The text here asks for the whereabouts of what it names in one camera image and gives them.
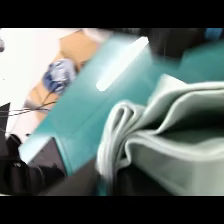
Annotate pale green shirt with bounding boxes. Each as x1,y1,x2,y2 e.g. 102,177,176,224
95,73,224,197

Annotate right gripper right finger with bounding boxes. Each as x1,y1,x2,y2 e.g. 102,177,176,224
113,163,175,197

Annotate black cable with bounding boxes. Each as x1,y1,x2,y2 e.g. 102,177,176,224
0,100,58,118

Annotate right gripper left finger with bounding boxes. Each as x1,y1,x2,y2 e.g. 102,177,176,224
39,158,102,197

